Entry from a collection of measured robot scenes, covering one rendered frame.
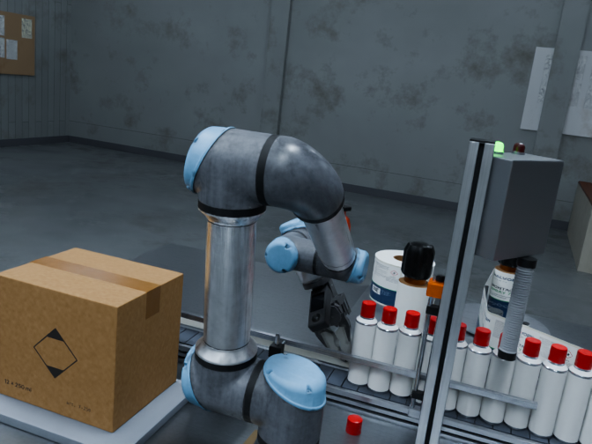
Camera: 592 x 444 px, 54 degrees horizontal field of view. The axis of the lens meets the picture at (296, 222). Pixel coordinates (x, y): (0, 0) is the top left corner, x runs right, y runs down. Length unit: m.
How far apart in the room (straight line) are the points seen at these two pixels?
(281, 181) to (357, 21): 8.09
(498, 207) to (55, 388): 0.94
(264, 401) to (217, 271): 0.25
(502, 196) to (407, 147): 7.60
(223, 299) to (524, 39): 7.77
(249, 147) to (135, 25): 9.78
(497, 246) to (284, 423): 0.50
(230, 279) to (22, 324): 0.50
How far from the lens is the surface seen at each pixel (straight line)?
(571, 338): 2.05
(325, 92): 9.00
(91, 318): 1.20
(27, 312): 1.31
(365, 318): 1.39
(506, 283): 1.91
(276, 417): 1.08
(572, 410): 1.42
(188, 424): 1.34
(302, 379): 1.06
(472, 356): 1.37
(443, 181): 8.65
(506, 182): 1.11
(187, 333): 1.62
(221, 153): 0.93
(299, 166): 0.89
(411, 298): 1.61
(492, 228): 1.13
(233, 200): 0.93
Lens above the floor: 1.57
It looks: 14 degrees down
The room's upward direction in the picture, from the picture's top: 6 degrees clockwise
